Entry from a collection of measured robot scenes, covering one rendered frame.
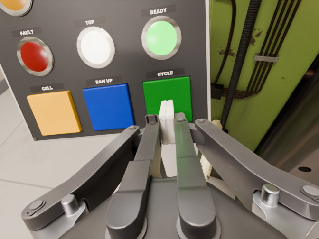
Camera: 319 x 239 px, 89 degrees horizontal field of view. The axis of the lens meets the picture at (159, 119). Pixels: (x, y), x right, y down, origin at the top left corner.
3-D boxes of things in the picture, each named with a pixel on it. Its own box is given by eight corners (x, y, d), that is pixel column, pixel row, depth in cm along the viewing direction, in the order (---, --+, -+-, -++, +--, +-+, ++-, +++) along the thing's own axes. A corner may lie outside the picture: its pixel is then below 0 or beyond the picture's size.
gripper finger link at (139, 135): (160, 148, 15) (128, 150, 15) (163, 126, 19) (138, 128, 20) (158, 133, 14) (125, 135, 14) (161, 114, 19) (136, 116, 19)
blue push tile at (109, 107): (134, 127, 28) (126, 84, 26) (93, 131, 29) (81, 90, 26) (136, 123, 30) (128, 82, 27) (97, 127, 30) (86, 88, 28)
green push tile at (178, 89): (193, 121, 27) (189, 76, 25) (148, 126, 28) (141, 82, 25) (191, 117, 29) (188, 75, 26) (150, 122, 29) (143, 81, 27)
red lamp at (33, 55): (46, 76, 25) (25, 50, 22) (28, 72, 27) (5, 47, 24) (60, 65, 27) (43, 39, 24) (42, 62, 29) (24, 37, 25)
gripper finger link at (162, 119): (169, 145, 16) (162, 145, 16) (169, 120, 23) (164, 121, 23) (166, 117, 15) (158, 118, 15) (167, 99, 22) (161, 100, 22)
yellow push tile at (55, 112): (80, 132, 29) (66, 91, 27) (41, 136, 30) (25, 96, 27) (85, 128, 31) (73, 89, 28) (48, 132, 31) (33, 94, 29)
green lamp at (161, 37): (173, 59, 24) (171, 28, 20) (145, 56, 25) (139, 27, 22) (180, 49, 25) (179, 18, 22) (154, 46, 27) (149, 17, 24)
